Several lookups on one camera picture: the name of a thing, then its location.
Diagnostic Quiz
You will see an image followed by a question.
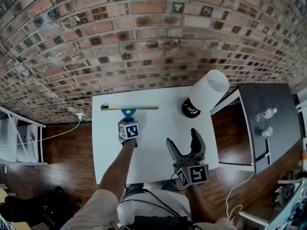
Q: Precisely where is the thin white floor cable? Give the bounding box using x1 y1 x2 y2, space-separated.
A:
225 171 255 223

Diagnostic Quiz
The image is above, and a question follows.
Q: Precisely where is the black bag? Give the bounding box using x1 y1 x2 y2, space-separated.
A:
0 185 83 229

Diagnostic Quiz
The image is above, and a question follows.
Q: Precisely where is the white cluttered cabinet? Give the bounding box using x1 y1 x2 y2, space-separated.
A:
239 176 307 230

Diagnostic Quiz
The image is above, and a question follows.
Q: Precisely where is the white shade table lamp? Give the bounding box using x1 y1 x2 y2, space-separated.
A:
181 69 230 118

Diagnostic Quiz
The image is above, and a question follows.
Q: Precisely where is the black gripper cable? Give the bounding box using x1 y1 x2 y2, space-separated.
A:
169 172 187 193

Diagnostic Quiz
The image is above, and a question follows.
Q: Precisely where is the person's left forearm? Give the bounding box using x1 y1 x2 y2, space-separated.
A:
98 138 138 204

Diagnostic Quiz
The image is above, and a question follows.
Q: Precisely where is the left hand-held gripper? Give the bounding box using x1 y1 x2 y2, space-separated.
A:
117 118 141 148

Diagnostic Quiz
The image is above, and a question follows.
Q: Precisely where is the white metal rack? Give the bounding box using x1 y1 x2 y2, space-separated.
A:
0 105 48 165

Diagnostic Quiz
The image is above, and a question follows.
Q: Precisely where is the person's light shirt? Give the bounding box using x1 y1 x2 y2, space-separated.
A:
59 181 243 230

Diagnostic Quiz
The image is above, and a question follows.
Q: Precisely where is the blue handled squeegee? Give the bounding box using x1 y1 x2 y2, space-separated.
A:
100 105 159 124

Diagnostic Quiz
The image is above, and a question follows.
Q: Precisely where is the person's right forearm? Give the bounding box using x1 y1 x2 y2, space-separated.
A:
185 185 217 225

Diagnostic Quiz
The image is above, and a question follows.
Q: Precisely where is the dark grey side table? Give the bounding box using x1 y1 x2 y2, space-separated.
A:
211 82 303 175

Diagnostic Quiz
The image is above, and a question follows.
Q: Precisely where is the clear plastic bottle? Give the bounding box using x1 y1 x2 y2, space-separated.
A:
255 107 278 122

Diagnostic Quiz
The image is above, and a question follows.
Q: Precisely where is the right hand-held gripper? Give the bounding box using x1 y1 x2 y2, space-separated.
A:
165 127 210 189

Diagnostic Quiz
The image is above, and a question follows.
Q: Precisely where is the white charger with cable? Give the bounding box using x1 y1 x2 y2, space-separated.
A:
0 112 84 147

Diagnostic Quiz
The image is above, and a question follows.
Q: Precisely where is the black chest pack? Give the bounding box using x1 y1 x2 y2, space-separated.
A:
119 215 194 230

